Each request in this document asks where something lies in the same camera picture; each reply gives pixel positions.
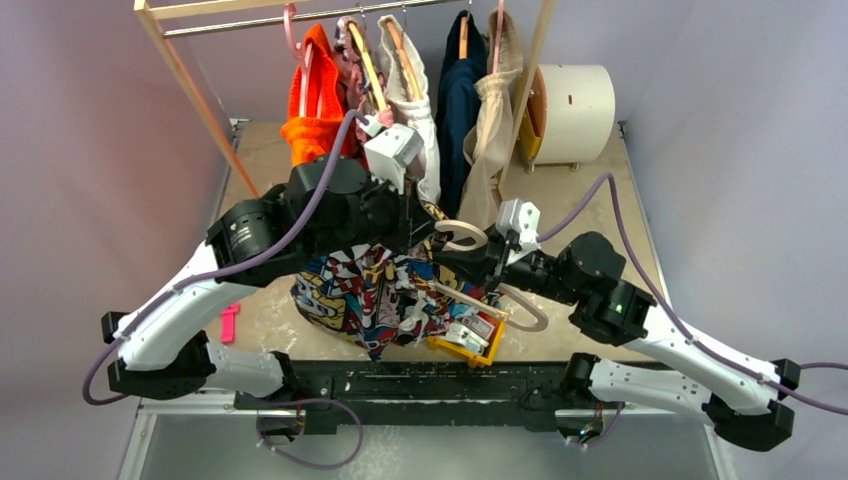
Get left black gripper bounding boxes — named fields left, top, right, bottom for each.
left=306, top=166, right=444, bottom=260

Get colourful comic print shorts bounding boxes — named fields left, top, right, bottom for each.
left=290, top=232, right=501, bottom=361

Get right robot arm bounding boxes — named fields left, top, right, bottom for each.
left=433, top=231, right=800, bottom=452

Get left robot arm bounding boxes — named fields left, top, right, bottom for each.
left=102, top=155, right=435, bottom=409

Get beige shorts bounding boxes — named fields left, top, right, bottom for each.
left=457, top=10, right=524, bottom=230

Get navy blue shorts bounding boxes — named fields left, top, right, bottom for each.
left=435, top=10, right=487, bottom=217

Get white shorts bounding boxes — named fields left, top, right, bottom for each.
left=378, top=15, right=442, bottom=204

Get pink patterned shorts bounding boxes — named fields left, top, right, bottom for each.
left=333, top=16, right=394, bottom=127

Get pink hanger under orange shorts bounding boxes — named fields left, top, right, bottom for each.
left=283, top=3, right=313, bottom=117

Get orange wooden hanger navy shorts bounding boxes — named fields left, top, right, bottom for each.
left=457, top=9, right=471, bottom=60

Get pink hanger under beige shorts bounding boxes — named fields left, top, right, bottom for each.
left=491, top=0, right=505, bottom=74

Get white items in bin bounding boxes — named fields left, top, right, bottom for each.
left=440, top=315, right=498, bottom=355

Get yellow plastic bin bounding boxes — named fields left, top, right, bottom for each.
left=426, top=313, right=505, bottom=368

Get white cylindrical drum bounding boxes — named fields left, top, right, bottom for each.
left=518, top=64, right=616, bottom=173

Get pink plastic clip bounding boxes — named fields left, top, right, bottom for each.
left=220, top=302, right=241, bottom=345

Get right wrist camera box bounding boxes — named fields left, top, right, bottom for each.
left=495, top=198, right=541, bottom=263

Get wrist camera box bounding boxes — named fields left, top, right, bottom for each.
left=495, top=198, right=541, bottom=263
left=358, top=115, right=424, bottom=191

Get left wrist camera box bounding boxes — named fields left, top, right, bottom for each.
left=358, top=115, right=424, bottom=191

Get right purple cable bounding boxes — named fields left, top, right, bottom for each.
left=536, top=172, right=848, bottom=417

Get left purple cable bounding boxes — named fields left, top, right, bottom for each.
left=81, top=109, right=369, bottom=407

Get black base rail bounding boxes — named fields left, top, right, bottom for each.
left=234, top=360, right=618, bottom=437

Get metal hanging rail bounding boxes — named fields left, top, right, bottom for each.
left=162, top=0, right=458, bottom=39

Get loose purple cable loop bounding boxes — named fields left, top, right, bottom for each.
left=254, top=397, right=365, bottom=472

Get wooden clothes rack frame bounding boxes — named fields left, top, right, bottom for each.
left=133, top=0, right=558, bottom=198

